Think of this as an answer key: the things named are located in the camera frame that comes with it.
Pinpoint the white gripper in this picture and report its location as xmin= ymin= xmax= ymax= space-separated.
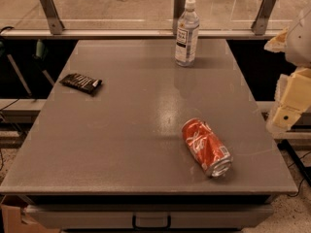
xmin=264 ymin=4 xmax=311 ymax=133

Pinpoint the red crushed coke can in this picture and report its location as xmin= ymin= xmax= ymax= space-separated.
xmin=182 ymin=118 xmax=232 ymax=178

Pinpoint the clear plastic water bottle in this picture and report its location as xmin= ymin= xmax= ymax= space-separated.
xmin=175 ymin=0 xmax=200 ymax=67

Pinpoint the grey table drawer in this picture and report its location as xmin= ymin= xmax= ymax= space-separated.
xmin=26 ymin=204 xmax=273 ymax=230

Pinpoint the black snack bar wrapper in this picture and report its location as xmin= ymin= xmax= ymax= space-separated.
xmin=60 ymin=73 xmax=102 ymax=94

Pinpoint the metal railing bar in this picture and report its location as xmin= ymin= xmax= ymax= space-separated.
xmin=1 ymin=29 xmax=281 ymax=40

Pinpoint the cardboard box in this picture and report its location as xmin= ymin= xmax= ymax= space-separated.
xmin=1 ymin=195 xmax=60 ymax=233

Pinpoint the right metal bracket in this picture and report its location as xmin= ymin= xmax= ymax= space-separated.
xmin=251 ymin=0 xmax=277 ymax=35

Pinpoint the metal bracket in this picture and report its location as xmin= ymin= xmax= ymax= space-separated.
xmin=39 ymin=0 xmax=64 ymax=35
xmin=251 ymin=0 xmax=277 ymax=35
xmin=173 ymin=0 xmax=186 ymax=34

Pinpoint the black cable on floor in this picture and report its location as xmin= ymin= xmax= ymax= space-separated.
xmin=278 ymin=139 xmax=311 ymax=198

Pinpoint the middle metal bracket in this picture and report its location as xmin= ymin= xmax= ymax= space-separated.
xmin=173 ymin=0 xmax=186 ymax=34

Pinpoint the black drawer handle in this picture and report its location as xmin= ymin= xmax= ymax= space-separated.
xmin=132 ymin=216 xmax=171 ymax=230

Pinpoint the left metal bracket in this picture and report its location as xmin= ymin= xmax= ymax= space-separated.
xmin=39 ymin=0 xmax=64 ymax=35

